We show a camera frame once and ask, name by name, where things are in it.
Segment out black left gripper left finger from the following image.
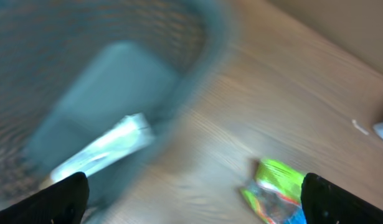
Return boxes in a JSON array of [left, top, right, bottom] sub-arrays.
[[0, 172, 89, 224]]

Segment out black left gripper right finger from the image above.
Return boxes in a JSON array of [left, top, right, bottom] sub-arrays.
[[301, 173, 383, 224]]

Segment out green candy bag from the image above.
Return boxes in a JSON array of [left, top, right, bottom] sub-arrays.
[[240, 159, 306, 224]]

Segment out white tube gold cap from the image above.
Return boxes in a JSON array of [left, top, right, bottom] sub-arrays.
[[39, 113, 154, 189]]

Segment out white crumb on table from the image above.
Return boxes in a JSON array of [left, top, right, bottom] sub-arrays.
[[351, 119, 369, 136]]

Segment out grey plastic mesh basket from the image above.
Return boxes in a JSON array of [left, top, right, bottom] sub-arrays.
[[0, 0, 230, 210]]

